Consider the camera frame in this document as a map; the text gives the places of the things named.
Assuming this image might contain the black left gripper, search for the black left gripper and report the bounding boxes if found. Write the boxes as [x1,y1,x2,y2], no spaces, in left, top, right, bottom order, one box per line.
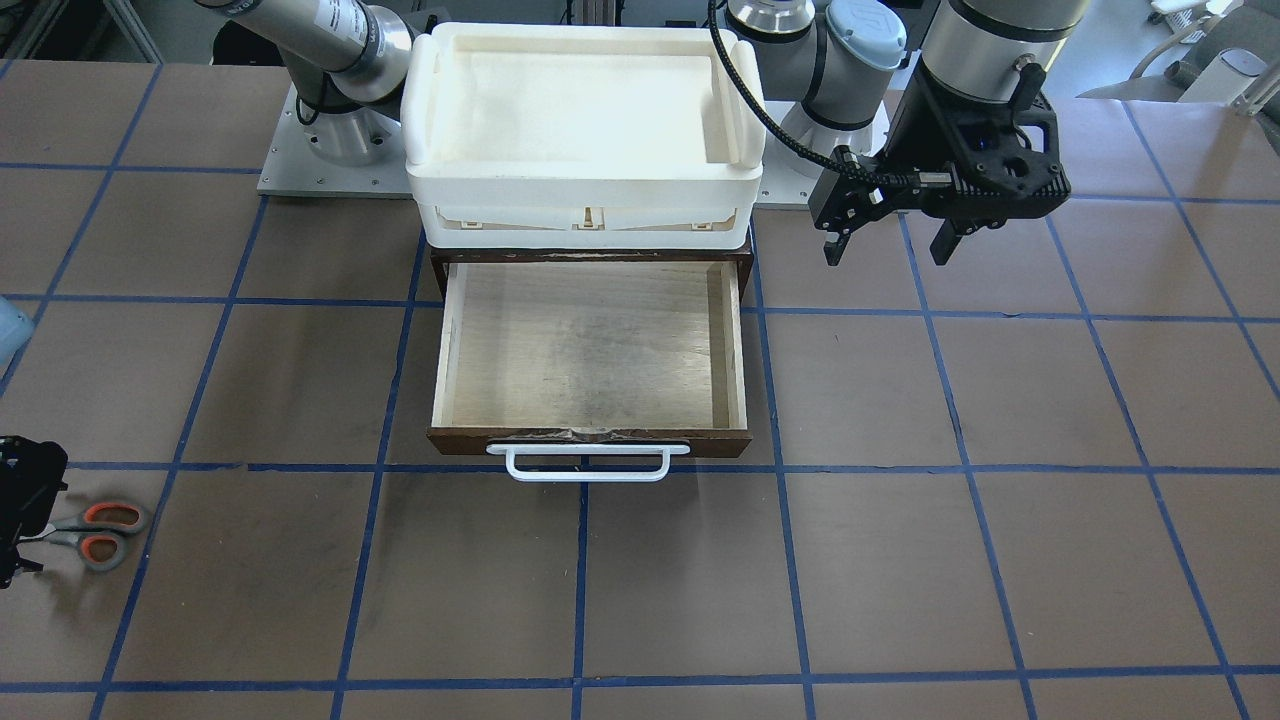
[810,76,1071,266]

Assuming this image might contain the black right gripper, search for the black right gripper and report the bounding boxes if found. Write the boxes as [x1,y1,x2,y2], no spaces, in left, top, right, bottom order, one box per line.
[1,436,68,589]

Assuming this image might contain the grey orange handled scissors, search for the grey orange handled scissors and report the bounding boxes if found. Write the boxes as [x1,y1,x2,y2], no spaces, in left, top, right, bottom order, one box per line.
[35,501,150,571]

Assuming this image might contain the wooden drawer with white handle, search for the wooden drawer with white handle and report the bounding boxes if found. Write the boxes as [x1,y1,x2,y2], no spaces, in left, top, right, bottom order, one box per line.
[426,259,753,482]

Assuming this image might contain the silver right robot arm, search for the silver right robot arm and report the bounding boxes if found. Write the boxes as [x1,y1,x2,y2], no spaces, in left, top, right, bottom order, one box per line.
[3,1,413,585]

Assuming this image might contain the white foam tray box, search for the white foam tray box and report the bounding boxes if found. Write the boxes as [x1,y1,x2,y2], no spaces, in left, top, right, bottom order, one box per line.
[401,22,765,250]

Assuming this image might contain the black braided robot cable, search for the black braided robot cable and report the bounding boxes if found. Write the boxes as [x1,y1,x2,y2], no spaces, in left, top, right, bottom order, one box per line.
[707,0,951,186]

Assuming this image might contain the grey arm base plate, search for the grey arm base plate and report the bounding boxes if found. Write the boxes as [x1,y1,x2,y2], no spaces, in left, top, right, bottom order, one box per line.
[257,87,412,199]
[750,90,901,209]

